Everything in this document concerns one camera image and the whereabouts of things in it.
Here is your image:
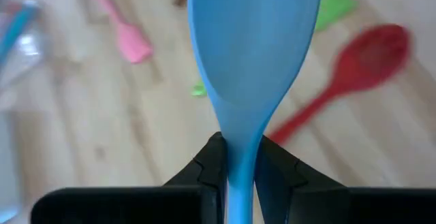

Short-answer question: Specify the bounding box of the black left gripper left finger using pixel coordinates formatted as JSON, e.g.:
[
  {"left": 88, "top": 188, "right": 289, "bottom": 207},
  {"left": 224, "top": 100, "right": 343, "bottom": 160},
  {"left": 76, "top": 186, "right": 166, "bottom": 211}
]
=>
[{"left": 30, "top": 131, "right": 228, "bottom": 224}]

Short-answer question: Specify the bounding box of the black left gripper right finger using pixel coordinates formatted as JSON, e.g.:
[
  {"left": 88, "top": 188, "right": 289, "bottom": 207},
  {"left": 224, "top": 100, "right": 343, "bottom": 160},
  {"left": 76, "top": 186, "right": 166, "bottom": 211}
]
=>
[{"left": 253, "top": 134, "right": 436, "bottom": 224}]

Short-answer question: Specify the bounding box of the red slotted silicone spoon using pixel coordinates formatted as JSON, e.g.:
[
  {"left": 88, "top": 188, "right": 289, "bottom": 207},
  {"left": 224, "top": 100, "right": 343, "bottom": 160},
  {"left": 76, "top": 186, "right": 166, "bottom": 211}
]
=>
[{"left": 268, "top": 22, "right": 411, "bottom": 146}]

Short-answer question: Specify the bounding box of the pink silicone spatula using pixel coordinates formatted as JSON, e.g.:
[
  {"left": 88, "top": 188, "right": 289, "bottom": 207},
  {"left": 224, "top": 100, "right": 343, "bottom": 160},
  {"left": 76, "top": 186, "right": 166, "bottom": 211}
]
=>
[{"left": 83, "top": 0, "right": 154, "bottom": 65}]

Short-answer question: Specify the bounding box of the blue silicone spoon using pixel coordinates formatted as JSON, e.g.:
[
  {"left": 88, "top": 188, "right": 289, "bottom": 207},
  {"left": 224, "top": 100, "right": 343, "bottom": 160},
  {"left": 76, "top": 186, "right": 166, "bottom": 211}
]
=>
[{"left": 186, "top": 0, "right": 324, "bottom": 224}]

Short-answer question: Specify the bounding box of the green silicone spatula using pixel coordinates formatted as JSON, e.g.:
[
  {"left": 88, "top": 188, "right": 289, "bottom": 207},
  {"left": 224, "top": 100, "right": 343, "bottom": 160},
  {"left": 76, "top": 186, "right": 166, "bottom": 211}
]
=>
[{"left": 190, "top": 0, "right": 358, "bottom": 98}]

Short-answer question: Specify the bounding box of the teal silicone spatula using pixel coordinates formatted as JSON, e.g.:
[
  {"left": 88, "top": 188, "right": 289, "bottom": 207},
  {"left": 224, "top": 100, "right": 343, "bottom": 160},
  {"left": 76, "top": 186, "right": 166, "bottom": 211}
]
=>
[{"left": 0, "top": 0, "right": 40, "bottom": 65}]

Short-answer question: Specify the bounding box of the clear plastic bin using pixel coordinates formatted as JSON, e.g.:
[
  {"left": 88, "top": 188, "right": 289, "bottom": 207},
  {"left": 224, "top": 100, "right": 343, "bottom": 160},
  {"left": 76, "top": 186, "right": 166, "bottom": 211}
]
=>
[{"left": 0, "top": 0, "right": 48, "bottom": 123}]

